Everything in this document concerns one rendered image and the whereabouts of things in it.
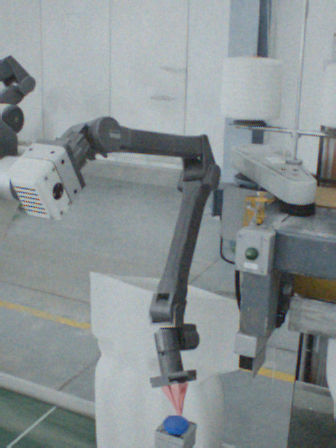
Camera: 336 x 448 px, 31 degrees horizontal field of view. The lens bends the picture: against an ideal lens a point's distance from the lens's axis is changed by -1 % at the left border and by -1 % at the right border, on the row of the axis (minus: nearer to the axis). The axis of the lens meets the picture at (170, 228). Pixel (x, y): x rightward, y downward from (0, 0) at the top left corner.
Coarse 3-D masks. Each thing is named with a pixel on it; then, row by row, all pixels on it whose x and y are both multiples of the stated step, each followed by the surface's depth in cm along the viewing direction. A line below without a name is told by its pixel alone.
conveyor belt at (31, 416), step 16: (0, 400) 234; (16, 400) 234; (32, 400) 235; (0, 416) 224; (16, 416) 224; (32, 416) 225; (48, 416) 225; (64, 416) 225; (80, 416) 226; (0, 432) 215; (16, 432) 215; (32, 432) 216; (48, 432) 216; (64, 432) 216; (80, 432) 216; (96, 432) 217
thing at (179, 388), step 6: (162, 378) 145; (168, 378) 144; (156, 384) 145; (162, 384) 145; (168, 384) 144; (174, 384) 143; (180, 384) 144; (186, 384) 148; (174, 390) 144; (180, 390) 144; (186, 390) 148; (174, 396) 144; (180, 396) 147; (180, 402) 146; (180, 408) 145; (180, 414) 144
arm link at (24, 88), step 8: (24, 80) 184; (32, 80) 187; (8, 88) 184; (16, 88) 184; (24, 88) 184; (32, 88) 186; (0, 96) 182; (8, 96) 183; (16, 96) 185; (24, 96) 185; (8, 104) 183; (16, 104) 185
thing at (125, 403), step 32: (96, 288) 185; (128, 288) 177; (192, 288) 176; (96, 320) 188; (128, 320) 180; (192, 320) 171; (224, 320) 170; (128, 352) 181; (192, 352) 174; (224, 352) 173; (96, 384) 185; (128, 384) 178; (192, 384) 170; (96, 416) 188; (128, 416) 180; (160, 416) 174; (192, 416) 171
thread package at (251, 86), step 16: (224, 64) 160; (240, 64) 156; (256, 64) 154; (272, 64) 156; (224, 80) 161; (240, 80) 157; (256, 80) 156; (272, 80) 157; (224, 96) 161; (240, 96) 158; (256, 96) 157; (272, 96) 158; (224, 112) 162; (240, 112) 159; (256, 112) 158; (272, 112) 160
